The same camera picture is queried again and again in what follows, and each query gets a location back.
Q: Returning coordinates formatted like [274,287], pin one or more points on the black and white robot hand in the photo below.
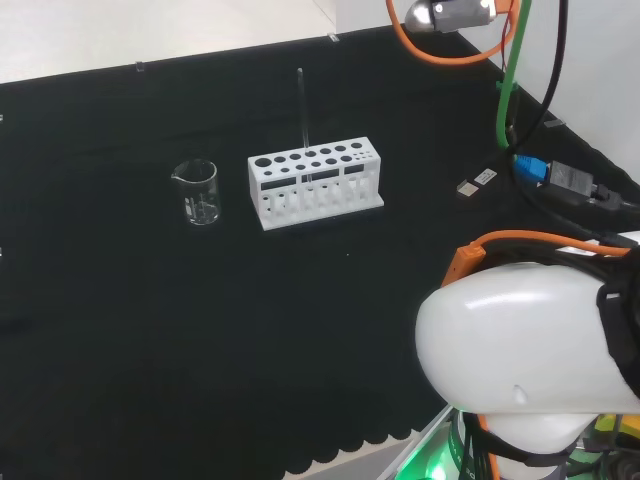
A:
[450,14]

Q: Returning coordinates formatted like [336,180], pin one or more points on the clear glass rod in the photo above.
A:
[303,115]

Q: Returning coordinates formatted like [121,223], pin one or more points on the white test tube rack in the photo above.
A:
[315,192]

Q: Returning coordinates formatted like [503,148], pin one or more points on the silver usb plug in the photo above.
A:
[475,182]

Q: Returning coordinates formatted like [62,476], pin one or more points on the black adapter box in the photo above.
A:
[570,181]

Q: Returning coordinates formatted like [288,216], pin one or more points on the clear glass beaker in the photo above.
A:
[199,192]

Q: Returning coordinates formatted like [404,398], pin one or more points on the black bench cloth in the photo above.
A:
[200,325]

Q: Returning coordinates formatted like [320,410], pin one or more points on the yellow stop button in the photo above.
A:
[612,425]

